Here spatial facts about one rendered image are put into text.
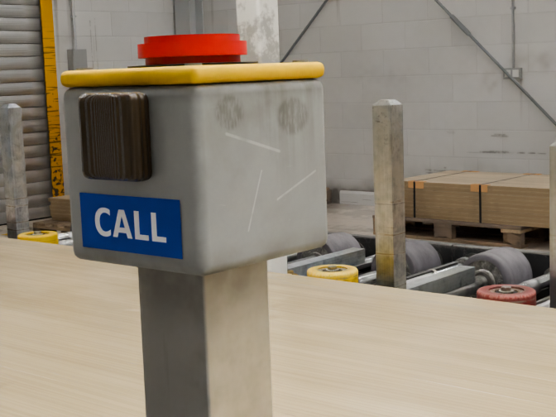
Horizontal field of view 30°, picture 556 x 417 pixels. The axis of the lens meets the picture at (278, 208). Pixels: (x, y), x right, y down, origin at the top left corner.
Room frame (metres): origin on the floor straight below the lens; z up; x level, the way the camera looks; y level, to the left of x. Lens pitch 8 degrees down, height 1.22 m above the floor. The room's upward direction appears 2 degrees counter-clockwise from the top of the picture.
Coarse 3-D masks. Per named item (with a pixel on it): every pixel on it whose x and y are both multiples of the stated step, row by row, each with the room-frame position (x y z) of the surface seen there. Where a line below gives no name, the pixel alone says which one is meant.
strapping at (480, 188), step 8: (440, 176) 7.49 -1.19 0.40; (520, 176) 7.29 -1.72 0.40; (408, 184) 7.30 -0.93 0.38; (416, 184) 7.25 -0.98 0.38; (472, 184) 6.96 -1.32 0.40; (480, 184) 6.94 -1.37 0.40; (480, 192) 6.90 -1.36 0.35; (480, 200) 6.90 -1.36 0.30; (480, 208) 6.90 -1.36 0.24; (480, 216) 6.90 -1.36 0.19
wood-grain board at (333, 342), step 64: (0, 256) 1.85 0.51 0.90; (64, 256) 1.83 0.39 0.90; (0, 320) 1.35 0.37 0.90; (64, 320) 1.34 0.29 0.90; (128, 320) 1.32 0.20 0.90; (320, 320) 1.29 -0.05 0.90; (384, 320) 1.27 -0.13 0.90; (448, 320) 1.26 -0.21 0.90; (512, 320) 1.25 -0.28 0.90; (0, 384) 1.06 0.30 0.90; (64, 384) 1.05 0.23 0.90; (128, 384) 1.04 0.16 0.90; (320, 384) 1.02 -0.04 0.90; (384, 384) 1.01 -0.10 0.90; (448, 384) 1.00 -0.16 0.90; (512, 384) 1.00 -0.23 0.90
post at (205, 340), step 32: (160, 288) 0.38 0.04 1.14; (192, 288) 0.36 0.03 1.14; (224, 288) 0.37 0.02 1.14; (256, 288) 0.38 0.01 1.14; (160, 320) 0.38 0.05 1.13; (192, 320) 0.36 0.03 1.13; (224, 320) 0.37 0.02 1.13; (256, 320) 0.38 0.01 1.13; (160, 352) 0.38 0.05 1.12; (192, 352) 0.37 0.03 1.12; (224, 352) 0.37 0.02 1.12; (256, 352) 0.38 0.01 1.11; (160, 384) 0.38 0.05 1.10; (192, 384) 0.37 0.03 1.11; (224, 384) 0.37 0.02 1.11; (256, 384) 0.38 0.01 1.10; (160, 416) 0.38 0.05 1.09; (192, 416) 0.37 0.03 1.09; (224, 416) 0.37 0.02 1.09; (256, 416) 0.38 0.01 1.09
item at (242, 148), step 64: (192, 64) 0.34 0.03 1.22; (256, 64) 0.36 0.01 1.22; (320, 64) 0.39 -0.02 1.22; (192, 128) 0.34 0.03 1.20; (256, 128) 0.36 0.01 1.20; (320, 128) 0.39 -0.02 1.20; (128, 192) 0.36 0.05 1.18; (192, 192) 0.34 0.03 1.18; (256, 192) 0.36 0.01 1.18; (320, 192) 0.38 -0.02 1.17; (128, 256) 0.36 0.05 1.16; (192, 256) 0.34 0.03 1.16; (256, 256) 0.36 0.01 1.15
